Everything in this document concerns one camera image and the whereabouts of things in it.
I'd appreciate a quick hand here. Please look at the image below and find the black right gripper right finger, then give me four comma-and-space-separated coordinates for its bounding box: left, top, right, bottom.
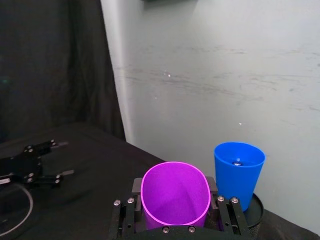
204, 175, 251, 237

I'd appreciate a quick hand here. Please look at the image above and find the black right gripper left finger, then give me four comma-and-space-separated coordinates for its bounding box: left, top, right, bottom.
107, 177, 149, 240

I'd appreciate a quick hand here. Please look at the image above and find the thin grey looped cable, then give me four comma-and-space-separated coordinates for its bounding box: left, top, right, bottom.
0, 184, 35, 237

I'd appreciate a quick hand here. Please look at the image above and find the purple plastic cup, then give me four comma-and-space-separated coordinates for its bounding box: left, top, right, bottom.
140, 161, 211, 231

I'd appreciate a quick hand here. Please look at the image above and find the blue plastic cup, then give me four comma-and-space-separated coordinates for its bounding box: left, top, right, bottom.
213, 141, 266, 212

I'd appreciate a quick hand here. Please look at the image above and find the dark wall fixture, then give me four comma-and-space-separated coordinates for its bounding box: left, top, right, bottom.
140, 0, 200, 4

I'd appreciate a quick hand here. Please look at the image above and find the black table cloth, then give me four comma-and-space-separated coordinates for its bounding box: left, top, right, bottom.
0, 121, 320, 240

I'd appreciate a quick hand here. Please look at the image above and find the black mesh round container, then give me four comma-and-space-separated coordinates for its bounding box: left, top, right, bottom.
242, 191, 265, 240

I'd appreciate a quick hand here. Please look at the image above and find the black hanging curtain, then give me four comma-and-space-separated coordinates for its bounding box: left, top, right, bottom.
0, 0, 126, 145

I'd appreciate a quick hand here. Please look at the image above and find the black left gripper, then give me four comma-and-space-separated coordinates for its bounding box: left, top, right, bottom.
0, 139, 75, 189

